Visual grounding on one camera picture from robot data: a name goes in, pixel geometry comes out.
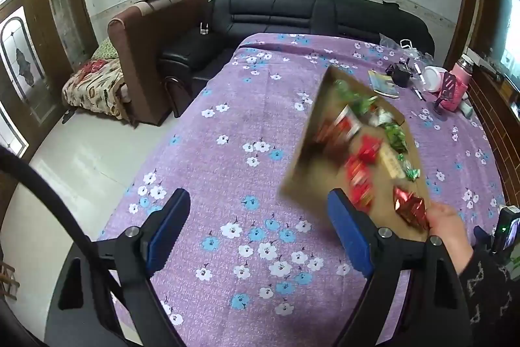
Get purple floral tablecloth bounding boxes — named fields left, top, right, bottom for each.
left=97, top=32, right=508, bottom=347

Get person's right hand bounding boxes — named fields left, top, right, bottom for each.
left=426, top=203, right=475, bottom=276

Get white round lid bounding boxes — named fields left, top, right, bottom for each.
left=420, top=66, right=445, bottom=93

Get wooden glass-panel doors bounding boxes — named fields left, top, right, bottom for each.
left=0, top=0, right=100, bottom=161

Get floral bed blanket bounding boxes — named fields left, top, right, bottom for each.
left=62, top=37, right=133, bottom=120

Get wooden stool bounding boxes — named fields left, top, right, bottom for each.
left=0, top=261, right=21, bottom=301

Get cardboard tray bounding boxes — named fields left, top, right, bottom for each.
left=277, top=66, right=432, bottom=242

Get black leather sofa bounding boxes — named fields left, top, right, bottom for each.
left=160, top=0, right=435, bottom=96

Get booklet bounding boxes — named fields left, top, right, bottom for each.
left=368, top=70, right=401, bottom=100

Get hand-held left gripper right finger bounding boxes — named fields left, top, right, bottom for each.
left=327, top=188, right=473, bottom=347

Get dark red candy packet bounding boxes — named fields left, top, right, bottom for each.
left=392, top=186, right=428, bottom=230

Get flat screen television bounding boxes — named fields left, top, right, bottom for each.
left=485, top=0, right=520, bottom=87

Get green pillow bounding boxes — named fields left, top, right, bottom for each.
left=94, top=37, right=120, bottom=59

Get black cable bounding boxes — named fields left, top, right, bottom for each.
left=0, top=147, right=126, bottom=307

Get black small device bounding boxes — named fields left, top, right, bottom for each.
left=385, top=60, right=414, bottom=88

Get brown armchair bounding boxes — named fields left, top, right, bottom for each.
left=108, top=0, right=210, bottom=127

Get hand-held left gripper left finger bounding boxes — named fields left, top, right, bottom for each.
left=45, top=188, right=191, bottom=347

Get green clear candy wrapper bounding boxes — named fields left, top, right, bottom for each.
left=396, top=154, right=421, bottom=182

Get pink sleeved bottle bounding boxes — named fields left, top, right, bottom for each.
left=436, top=56, right=476, bottom=113

